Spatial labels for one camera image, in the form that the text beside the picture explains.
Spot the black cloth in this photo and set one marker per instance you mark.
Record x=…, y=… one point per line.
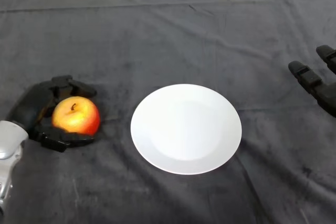
x=157, y=37

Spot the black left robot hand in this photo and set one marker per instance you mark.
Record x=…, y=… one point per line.
x=31, y=103

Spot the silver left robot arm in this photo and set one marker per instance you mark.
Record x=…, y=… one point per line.
x=8, y=150

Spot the red yellow apple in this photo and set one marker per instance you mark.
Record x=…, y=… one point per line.
x=76, y=116

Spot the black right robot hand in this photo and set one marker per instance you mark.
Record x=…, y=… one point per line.
x=325, y=93

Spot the white round plate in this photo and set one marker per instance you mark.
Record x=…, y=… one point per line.
x=186, y=132

